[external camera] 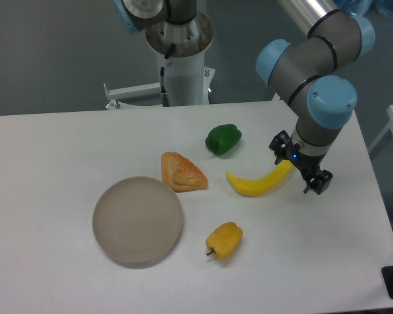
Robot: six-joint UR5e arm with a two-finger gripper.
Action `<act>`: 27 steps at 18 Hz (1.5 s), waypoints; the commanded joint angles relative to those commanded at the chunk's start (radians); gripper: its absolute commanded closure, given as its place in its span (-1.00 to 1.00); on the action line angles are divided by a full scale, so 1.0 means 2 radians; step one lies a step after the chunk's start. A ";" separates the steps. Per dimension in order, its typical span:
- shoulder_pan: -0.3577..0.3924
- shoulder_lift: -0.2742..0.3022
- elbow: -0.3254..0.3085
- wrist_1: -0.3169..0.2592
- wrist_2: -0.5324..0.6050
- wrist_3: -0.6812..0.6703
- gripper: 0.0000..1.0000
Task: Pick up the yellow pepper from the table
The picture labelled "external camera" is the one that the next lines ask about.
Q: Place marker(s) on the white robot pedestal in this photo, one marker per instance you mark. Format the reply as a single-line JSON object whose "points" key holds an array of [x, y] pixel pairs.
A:
{"points": [[183, 76]]}

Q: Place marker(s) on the beige round plate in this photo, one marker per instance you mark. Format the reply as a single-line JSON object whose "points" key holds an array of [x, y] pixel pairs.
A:
{"points": [[137, 221]]}

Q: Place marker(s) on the orange triangular pastry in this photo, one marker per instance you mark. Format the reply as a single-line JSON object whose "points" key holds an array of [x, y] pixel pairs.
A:
{"points": [[180, 174]]}

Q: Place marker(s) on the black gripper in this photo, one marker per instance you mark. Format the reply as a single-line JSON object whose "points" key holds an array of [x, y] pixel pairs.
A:
{"points": [[305, 157]]}

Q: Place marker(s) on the green bell pepper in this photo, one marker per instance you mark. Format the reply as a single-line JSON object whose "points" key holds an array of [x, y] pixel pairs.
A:
{"points": [[223, 138]]}

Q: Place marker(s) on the yellow bell pepper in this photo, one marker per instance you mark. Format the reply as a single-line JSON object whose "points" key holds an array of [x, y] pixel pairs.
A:
{"points": [[223, 241]]}

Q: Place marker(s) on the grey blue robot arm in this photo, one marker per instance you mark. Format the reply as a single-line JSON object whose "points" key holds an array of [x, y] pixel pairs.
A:
{"points": [[303, 76]]}

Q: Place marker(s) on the yellow banana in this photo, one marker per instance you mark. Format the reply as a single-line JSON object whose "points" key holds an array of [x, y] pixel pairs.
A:
{"points": [[251, 188]]}

